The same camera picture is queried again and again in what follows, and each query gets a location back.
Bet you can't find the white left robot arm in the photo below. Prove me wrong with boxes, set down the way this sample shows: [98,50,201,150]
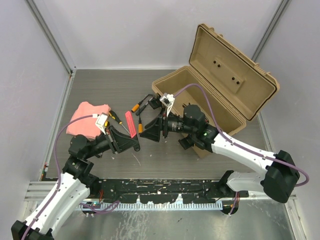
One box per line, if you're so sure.
[11,126,140,240]

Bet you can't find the orange short screwdriver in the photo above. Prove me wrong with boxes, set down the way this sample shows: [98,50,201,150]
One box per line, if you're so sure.
[131,94,153,113]

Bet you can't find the tan plastic tool case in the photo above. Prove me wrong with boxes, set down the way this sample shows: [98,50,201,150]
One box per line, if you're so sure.
[151,23,281,159]

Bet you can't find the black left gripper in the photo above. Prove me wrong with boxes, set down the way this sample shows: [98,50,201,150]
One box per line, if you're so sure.
[84,124,139,159]

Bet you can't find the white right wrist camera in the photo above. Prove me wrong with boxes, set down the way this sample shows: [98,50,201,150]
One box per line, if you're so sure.
[159,93,175,117]

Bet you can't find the black red pliers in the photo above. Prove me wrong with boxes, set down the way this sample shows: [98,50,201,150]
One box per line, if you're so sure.
[125,111,137,139]

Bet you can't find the orange stubby screwdriver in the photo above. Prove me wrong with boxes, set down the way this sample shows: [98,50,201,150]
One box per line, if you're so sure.
[138,117,144,134]

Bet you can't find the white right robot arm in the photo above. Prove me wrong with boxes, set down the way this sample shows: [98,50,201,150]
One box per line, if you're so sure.
[139,104,300,203]

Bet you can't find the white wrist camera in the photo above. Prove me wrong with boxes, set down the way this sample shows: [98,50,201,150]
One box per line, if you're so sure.
[95,113,109,135]
[159,93,175,117]

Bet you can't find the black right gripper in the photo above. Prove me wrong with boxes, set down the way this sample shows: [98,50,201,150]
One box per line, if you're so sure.
[140,105,196,142]

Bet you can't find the aluminium frame rail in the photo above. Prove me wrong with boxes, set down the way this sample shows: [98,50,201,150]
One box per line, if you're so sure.
[24,181,56,202]

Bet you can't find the pink folded cloth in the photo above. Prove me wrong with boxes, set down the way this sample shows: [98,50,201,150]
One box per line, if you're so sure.
[66,101,111,139]

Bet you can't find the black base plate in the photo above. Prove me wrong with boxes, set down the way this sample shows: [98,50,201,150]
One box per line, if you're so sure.
[89,178,236,204]

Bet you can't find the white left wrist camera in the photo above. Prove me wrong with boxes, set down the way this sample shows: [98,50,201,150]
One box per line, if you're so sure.
[95,113,109,135]

